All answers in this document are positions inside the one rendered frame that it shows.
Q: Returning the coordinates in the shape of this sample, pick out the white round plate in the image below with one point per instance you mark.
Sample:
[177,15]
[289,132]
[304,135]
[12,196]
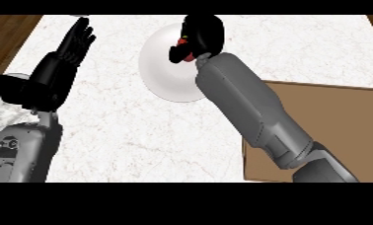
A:
[165,71]

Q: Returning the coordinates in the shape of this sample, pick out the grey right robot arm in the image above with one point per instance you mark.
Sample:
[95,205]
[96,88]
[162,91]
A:
[252,107]

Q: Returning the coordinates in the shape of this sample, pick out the red bell pepper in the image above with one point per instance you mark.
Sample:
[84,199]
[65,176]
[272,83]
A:
[188,56]

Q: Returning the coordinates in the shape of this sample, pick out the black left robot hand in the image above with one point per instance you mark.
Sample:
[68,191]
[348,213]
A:
[53,71]

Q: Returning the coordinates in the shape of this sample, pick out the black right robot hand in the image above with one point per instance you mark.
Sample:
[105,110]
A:
[207,33]

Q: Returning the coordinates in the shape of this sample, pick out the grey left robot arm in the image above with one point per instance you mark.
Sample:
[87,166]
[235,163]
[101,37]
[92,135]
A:
[27,150]

